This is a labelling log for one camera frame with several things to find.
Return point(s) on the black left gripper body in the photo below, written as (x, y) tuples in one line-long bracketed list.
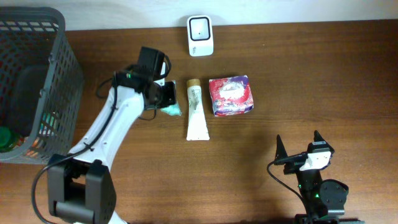
[(165, 93)]

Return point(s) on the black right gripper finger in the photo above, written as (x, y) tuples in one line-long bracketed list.
[(317, 137), (280, 154)]

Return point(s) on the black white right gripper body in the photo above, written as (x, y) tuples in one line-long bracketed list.
[(293, 163)]

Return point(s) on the large teal snack packet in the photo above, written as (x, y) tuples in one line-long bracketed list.
[(172, 109)]

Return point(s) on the red purple tissue pack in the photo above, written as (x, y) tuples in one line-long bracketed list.
[(231, 96)]

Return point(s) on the white tube with tan cap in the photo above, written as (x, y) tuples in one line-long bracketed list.
[(197, 128)]

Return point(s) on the green lid jar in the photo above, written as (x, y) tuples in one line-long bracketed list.
[(9, 139)]

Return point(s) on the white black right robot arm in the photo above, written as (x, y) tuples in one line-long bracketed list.
[(323, 200)]

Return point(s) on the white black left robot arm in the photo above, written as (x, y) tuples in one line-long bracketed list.
[(79, 185)]

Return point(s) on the white barcode scanner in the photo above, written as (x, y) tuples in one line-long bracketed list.
[(200, 36)]

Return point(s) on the grey plastic mesh basket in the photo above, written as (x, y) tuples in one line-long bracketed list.
[(41, 85)]

